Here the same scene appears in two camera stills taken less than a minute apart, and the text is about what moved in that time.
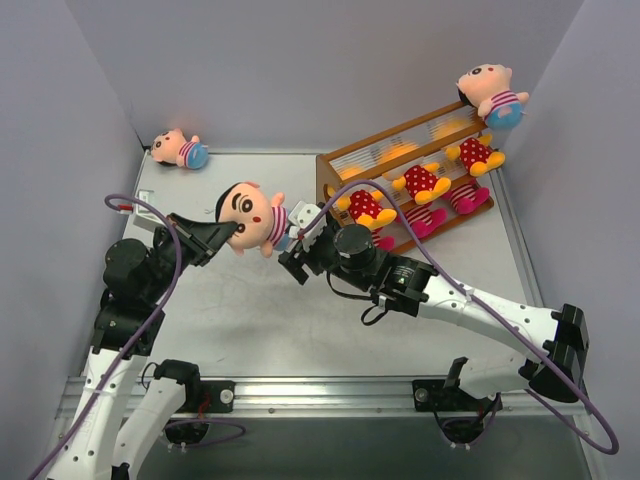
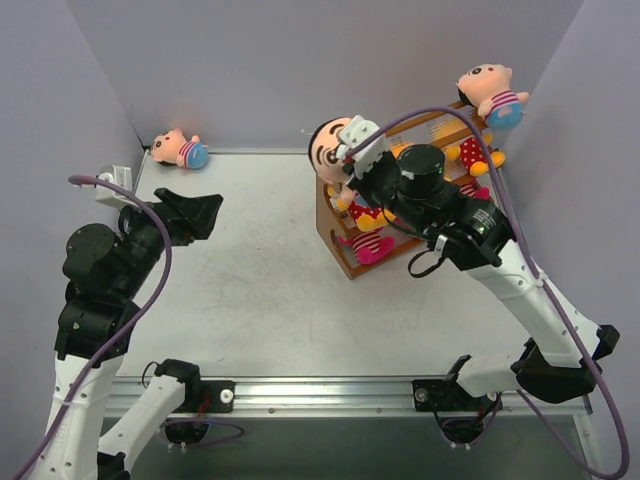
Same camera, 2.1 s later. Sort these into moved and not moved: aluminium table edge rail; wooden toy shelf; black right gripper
Moved: black right gripper
Not moved: wooden toy shelf; aluminium table edge rail
